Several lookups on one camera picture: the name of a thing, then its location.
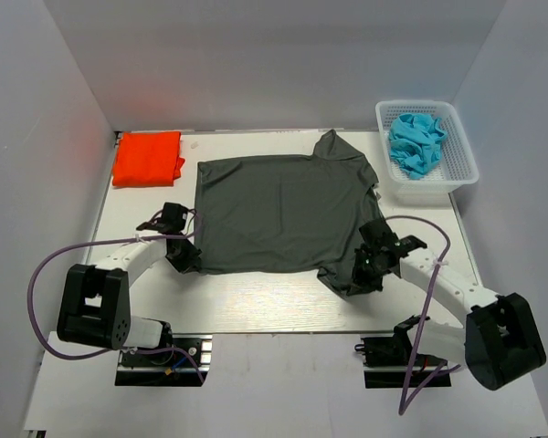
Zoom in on dark grey t-shirt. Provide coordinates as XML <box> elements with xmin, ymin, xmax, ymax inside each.
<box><xmin>195</xmin><ymin>130</ymin><xmax>382</xmax><ymax>296</ymax></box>

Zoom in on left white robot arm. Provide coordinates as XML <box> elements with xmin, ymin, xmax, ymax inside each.
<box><xmin>57</xmin><ymin>203</ymin><xmax>201</xmax><ymax>364</ymax></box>

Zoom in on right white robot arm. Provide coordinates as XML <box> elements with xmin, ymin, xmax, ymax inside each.
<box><xmin>352</xmin><ymin>219</ymin><xmax>547</xmax><ymax>391</ymax></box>

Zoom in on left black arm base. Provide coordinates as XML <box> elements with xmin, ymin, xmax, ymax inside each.
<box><xmin>115</xmin><ymin>335</ymin><xmax>213</xmax><ymax>388</ymax></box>

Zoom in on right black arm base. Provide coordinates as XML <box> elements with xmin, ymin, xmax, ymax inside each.
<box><xmin>354</xmin><ymin>334</ymin><xmax>442</xmax><ymax>389</ymax></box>

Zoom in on folded orange t-shirt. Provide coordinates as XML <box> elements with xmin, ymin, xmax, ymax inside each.
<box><xmin>112</xmin><ymin>131</ymin><xmax>185</xmax><ymax>188</ymax></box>

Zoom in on white plastic basket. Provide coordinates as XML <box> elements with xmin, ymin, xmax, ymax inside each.
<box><xmin>375</xmin><ymin>99</ymin><xmax>479</xmax><ymax>205</ymax></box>

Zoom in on crumpled light blue t-shirt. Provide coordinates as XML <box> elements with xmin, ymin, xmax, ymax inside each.
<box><xmin>388</xmin><ymin>113</ymin><xmax>448</xmax><ymax>180</ymax></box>

